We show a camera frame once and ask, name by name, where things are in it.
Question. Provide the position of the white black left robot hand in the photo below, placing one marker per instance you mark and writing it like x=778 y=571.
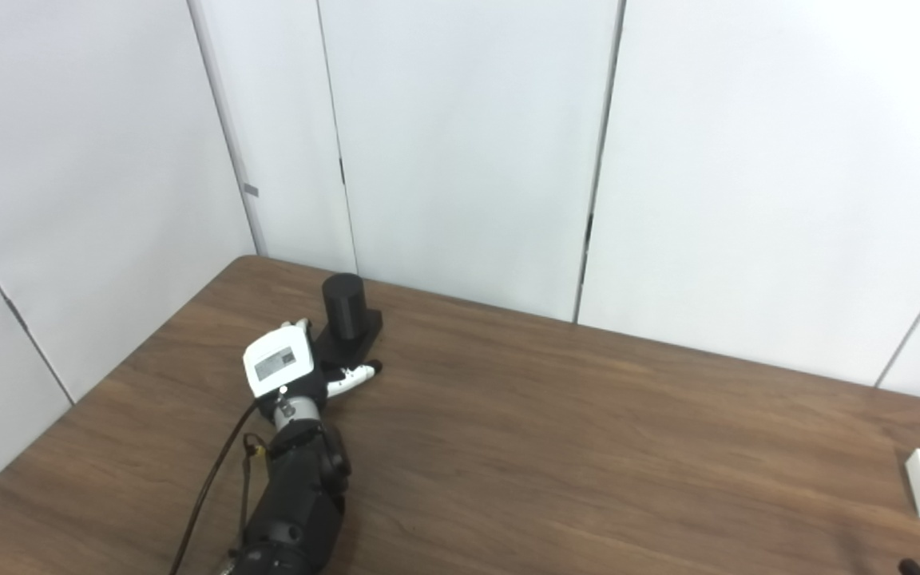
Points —
x=276 y=363

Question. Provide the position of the black peg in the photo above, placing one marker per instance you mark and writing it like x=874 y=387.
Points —
x=344 y=307

